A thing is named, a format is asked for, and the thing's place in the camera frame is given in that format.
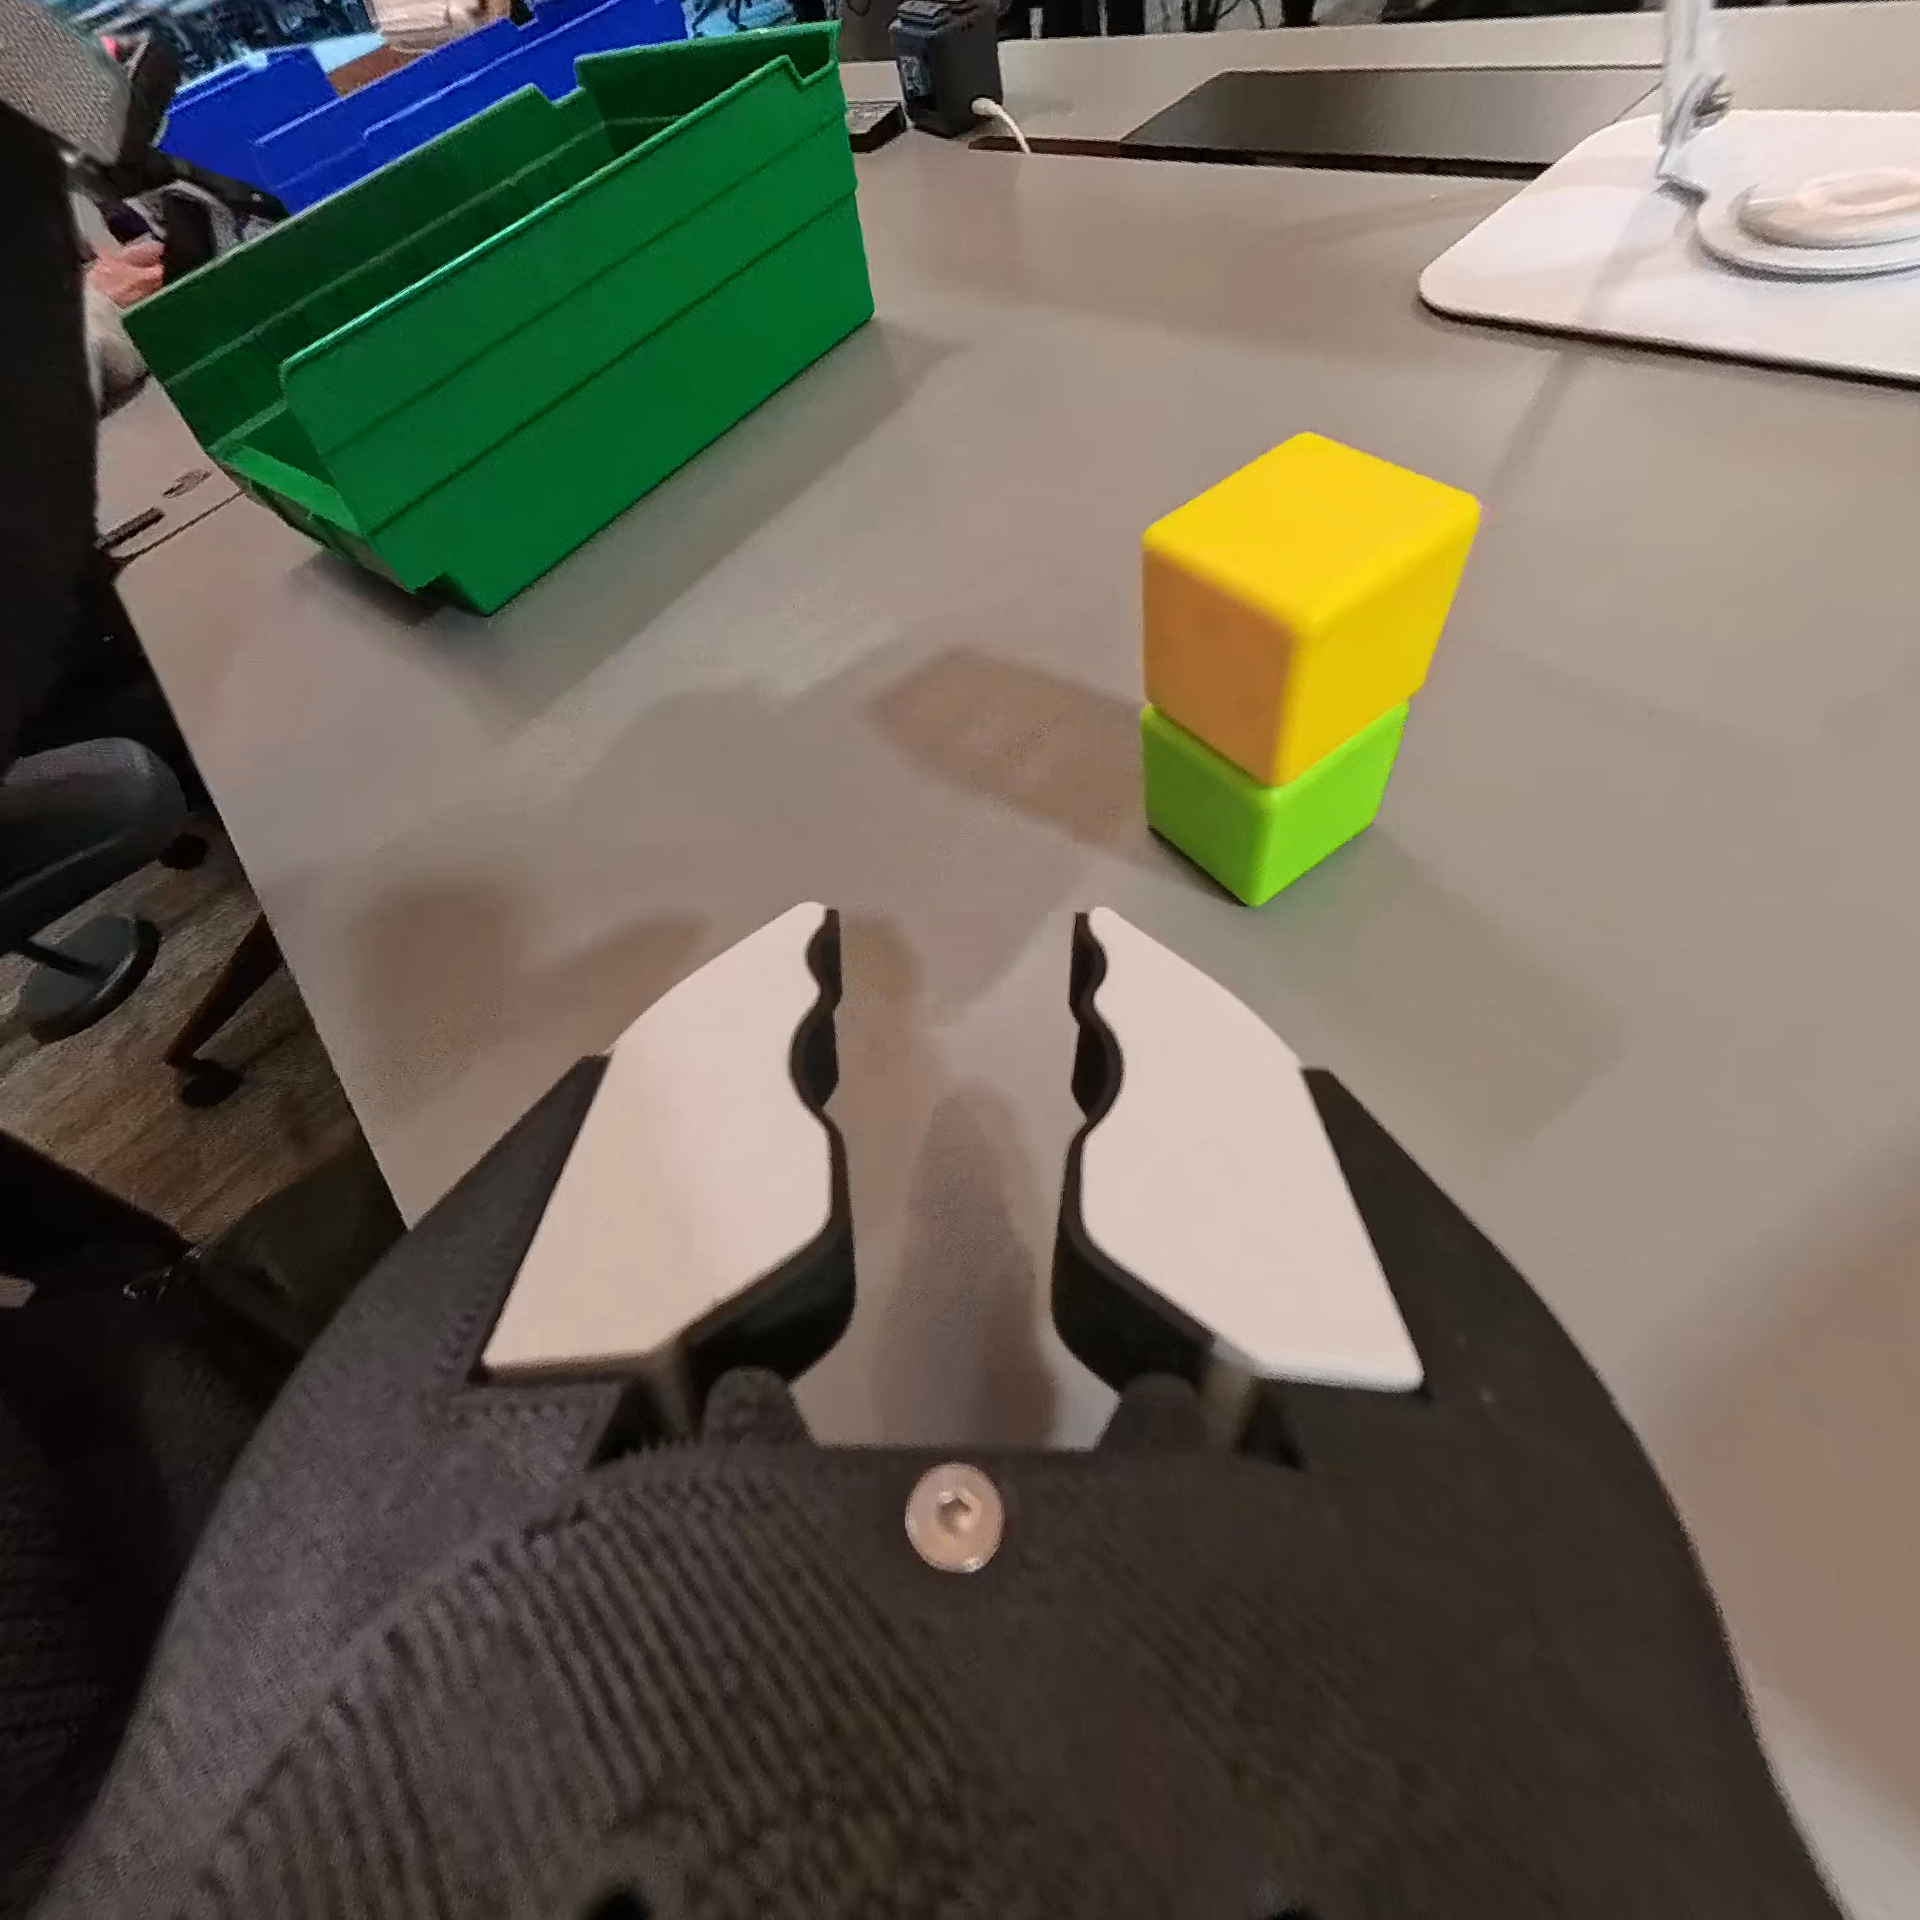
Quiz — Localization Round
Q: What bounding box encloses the yellow cube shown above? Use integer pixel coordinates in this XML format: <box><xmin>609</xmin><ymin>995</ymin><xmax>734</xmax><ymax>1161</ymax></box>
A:
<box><xmin>1139</xmin><ymin>431</ymin><xmax>1484</xmax><ymax>788</ymax></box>

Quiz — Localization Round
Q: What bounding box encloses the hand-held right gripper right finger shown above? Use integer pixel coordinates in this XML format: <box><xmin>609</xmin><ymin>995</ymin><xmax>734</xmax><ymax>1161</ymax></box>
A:
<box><xmin>1053</xmin><ymin>908</ymin><xmax>1428</xmax><ymax>1444</ymax></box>

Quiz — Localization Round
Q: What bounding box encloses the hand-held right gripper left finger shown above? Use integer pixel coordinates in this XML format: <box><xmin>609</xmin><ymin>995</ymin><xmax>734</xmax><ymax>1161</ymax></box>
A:
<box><xmin>481</xmin><ymin>905</ymin><xmax>855</xmax><ymax>1426</ymax></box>

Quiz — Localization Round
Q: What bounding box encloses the black charger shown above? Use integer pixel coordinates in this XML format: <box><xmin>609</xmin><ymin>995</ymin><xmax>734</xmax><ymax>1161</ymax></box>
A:
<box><xmin>887</xmin><ymin>0</ymin><xmax>1002</xmax><ymax>137</ymax></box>

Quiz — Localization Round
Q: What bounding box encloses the blue plastic bin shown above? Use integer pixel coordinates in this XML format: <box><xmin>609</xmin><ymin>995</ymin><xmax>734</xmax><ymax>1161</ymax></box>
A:
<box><xmin>158</xmin><ymin>0</ymin><xmax>693</xmax><ymax>212</ymax></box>

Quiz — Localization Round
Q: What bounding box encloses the black swivel chair base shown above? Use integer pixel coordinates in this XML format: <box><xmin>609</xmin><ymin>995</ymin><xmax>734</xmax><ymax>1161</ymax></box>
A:
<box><xmin>0</xmin><ymin>737</ymin><xmax>289</xmax><ymax>1110</ymax></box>

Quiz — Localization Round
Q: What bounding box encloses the lime green cube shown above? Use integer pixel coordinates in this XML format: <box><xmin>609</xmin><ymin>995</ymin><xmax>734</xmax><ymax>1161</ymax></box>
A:
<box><xmin>1139</xmin><ymin>695</ymin><xmax>1411</xmax><ymax>908</ymax></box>

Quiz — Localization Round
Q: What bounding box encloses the green plastic bin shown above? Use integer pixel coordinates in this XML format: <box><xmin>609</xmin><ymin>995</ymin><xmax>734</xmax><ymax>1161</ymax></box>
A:
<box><xmin>126</xmin><ymin>24</ymin><xmax>874</xmax><ymax>616</ymax></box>

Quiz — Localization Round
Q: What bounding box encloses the grey desk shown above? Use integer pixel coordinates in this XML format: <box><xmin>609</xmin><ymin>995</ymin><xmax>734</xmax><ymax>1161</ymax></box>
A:
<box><xmin>93</xmin><ymin>31</ymin><xmax>1920</xmax><ymax>1920</ymax></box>

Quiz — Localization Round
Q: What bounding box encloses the person's left forearm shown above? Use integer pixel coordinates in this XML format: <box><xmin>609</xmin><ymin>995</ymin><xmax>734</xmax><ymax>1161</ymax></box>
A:
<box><xmin>0</xmin><ymin>99</ymin><xmax>114</xmax><ymax>780</ymax></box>

